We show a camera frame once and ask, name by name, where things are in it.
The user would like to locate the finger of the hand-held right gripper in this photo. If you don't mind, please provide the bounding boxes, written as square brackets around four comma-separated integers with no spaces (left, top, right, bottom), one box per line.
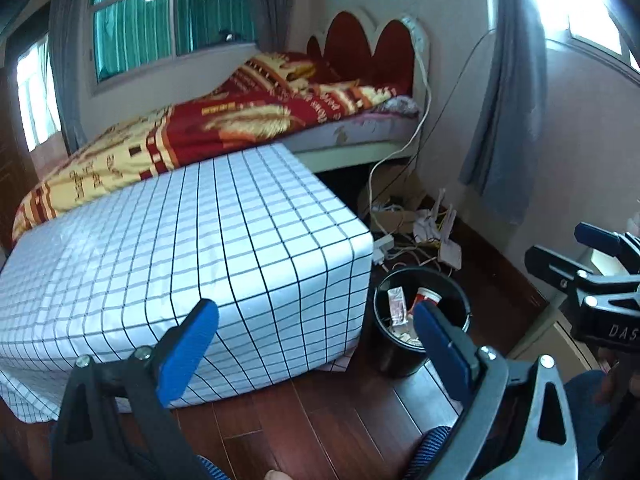
[574,222,640,273]
[525,244,640,301]

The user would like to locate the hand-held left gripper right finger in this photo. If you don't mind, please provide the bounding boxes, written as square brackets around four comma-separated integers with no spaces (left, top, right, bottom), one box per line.
[411,300,581,480]

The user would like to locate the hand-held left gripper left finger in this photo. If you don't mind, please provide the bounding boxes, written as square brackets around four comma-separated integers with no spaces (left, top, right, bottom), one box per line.
[50,298,221,480]

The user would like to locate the black trash bin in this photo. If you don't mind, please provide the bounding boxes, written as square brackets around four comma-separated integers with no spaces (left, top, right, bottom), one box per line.
[372,267,472,378]

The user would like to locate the person's right hand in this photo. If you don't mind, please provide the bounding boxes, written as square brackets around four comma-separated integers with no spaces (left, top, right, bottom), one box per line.
[595,347,640,403]

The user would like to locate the person's leg in jeans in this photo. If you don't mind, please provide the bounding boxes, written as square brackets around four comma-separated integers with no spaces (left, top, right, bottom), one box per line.
[565,370,621,480]

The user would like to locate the white adapter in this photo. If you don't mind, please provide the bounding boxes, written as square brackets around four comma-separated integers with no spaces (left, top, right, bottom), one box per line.
[439,240,463,270]

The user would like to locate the white checked tablecloth table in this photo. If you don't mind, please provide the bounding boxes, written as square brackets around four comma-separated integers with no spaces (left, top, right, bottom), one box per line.
[0,142,375,423]

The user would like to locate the white power strip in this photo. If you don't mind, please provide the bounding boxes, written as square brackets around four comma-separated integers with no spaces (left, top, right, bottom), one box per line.
[372,234,396,265]

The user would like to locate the white router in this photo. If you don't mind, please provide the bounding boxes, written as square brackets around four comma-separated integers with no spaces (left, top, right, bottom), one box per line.
[414,189,458,251]

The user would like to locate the cardboard box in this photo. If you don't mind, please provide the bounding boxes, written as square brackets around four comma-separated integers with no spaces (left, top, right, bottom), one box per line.
[372,195,426,233]

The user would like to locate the long grey curtain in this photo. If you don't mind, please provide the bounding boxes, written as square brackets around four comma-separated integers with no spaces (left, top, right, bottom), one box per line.
[460,0,548,226]

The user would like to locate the grey patterned pillow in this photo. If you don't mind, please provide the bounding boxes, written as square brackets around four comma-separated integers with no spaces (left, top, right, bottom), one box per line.
[382,97,421,118]

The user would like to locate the bright window beside grey curtain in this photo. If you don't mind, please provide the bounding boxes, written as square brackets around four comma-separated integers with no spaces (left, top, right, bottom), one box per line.
[530,0,640,71]

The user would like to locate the red and yellow printed blanket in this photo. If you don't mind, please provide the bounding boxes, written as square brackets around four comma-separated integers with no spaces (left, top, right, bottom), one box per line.
[12,51,408,231]

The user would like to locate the bed with red headboard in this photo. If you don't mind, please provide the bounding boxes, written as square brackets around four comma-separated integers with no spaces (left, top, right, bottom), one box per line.
[12,7,432,233]

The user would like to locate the brown wooden door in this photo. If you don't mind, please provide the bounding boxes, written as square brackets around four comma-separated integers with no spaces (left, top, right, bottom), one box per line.
[0,70,31,241]

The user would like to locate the narrow bright window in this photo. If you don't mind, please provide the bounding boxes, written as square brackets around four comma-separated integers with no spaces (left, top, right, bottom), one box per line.
[15,35,61,148]

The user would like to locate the window with green curtain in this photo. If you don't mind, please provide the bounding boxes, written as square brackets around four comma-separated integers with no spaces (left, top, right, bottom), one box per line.
[90,0,258,88]

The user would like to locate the black cable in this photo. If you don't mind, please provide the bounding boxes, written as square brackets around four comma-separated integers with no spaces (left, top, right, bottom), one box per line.
[380,30,496,211]

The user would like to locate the white cable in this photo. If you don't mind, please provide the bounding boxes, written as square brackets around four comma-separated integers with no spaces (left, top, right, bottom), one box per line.
[369,17,432,221]

